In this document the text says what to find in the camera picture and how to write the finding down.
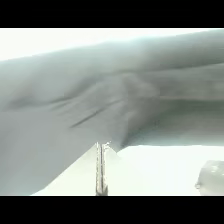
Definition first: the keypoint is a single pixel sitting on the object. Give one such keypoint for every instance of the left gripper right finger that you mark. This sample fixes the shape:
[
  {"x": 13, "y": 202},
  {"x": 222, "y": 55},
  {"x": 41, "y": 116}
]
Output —
[{"x": 105, "y": 170}]

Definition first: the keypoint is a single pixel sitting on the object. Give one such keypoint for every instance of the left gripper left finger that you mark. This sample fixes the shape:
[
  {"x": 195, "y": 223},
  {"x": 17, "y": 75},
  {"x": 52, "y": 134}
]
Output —
[{"x": 99, "y": 170}]

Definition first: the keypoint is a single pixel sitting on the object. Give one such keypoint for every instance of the blue garment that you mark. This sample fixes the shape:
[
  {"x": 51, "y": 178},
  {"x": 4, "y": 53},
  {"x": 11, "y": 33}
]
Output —
[{"x": 66, "y": 100}]

